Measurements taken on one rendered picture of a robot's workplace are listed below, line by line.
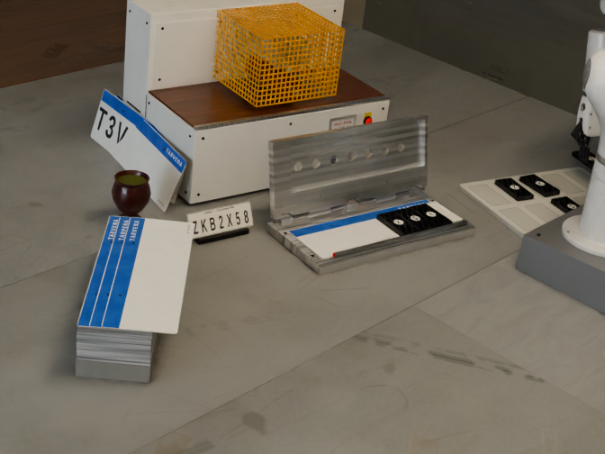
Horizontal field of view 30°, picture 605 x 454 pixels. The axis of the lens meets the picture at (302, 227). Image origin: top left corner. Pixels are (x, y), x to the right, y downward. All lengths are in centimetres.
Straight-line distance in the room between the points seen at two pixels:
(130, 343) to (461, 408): 60
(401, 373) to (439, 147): 107
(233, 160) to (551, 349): 84
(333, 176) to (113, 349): 79
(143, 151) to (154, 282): 65
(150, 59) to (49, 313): 73
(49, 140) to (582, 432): 149
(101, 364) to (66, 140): 99
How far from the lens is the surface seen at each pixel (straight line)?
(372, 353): 216
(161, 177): 259
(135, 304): 203
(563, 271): 247
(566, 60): 482
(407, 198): 271
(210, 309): 222
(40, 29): 362
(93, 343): 199
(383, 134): 263
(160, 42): 265
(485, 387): 213
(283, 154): 245
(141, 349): 198
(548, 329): 235
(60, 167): 273
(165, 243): 221
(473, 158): 303
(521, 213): 277
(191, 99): 265
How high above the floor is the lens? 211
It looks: 28 degrees down
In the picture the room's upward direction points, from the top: 8 degrees clockwise
